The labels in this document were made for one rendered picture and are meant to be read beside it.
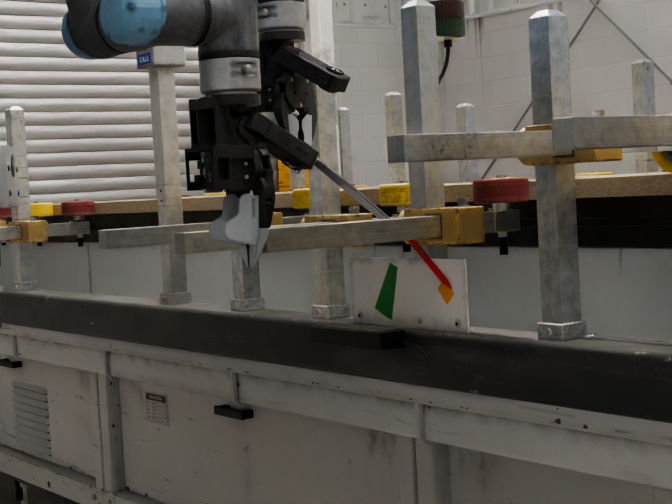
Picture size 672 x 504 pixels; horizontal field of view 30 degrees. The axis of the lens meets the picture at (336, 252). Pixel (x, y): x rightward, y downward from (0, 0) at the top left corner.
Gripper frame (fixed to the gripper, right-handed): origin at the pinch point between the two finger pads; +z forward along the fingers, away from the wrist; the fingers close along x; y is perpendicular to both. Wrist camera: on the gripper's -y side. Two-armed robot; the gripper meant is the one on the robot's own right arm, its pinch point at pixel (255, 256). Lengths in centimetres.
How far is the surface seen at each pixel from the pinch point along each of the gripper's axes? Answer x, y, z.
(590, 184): 11, -49, -7
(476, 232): 5.1, -32.6, -0.9
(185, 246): -23.4, -3.2, -0.9
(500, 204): 0.9, -41.3, -4.3
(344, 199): -47, -49, -6
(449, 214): 3.5, -29.3, -3.5
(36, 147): -807, -311, -52
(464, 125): -114, -139, -22
